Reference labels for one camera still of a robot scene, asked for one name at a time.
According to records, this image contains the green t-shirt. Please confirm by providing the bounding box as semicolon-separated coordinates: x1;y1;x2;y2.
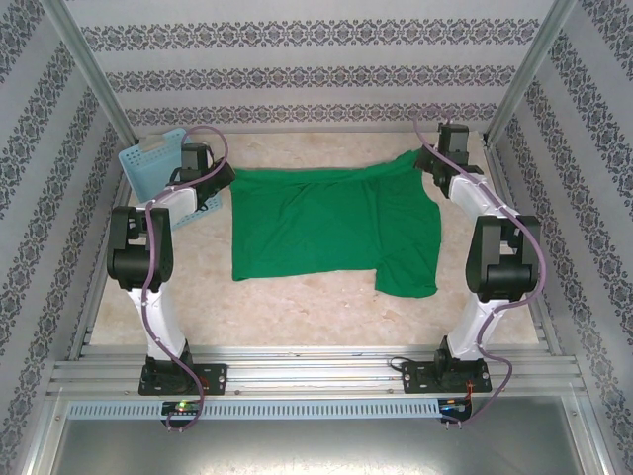
229;150;442;299

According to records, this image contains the light blue perforated plastic basket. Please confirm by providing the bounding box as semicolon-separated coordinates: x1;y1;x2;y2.
118;127;224;232

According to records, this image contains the small controller board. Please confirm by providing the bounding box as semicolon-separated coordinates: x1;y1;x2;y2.
438;397;472;415
161;400;203;416

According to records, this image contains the grey metal sheet panel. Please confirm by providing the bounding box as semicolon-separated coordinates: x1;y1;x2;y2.
48;418;602;475

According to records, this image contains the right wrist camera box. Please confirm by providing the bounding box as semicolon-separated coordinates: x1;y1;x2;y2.
436;123;470;155

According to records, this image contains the aluminium frame post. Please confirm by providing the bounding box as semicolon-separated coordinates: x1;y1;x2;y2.
44;0;137;143
486;0;578;145

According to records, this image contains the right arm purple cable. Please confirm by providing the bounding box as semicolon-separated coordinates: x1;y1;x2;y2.
410;107;546;431

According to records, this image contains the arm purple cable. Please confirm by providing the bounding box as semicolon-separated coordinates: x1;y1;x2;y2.
410;107;546;431
139;125;229;435

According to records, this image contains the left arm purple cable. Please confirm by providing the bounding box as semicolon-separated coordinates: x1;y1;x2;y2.
139;125;229;435

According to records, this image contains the aluminium side rail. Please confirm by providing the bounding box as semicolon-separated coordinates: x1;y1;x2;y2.
482;132;565;356
68;142;136;360

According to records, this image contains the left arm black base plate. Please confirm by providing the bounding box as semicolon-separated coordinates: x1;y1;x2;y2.
137;363;228;397

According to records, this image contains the aluminium mounting rail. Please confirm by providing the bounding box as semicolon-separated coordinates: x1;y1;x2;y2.
48;345;588;397

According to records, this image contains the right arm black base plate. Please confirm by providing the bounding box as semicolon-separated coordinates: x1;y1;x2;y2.
403;360;491;396

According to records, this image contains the slotted grey cable duct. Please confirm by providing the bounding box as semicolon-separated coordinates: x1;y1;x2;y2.
66;399;441;421

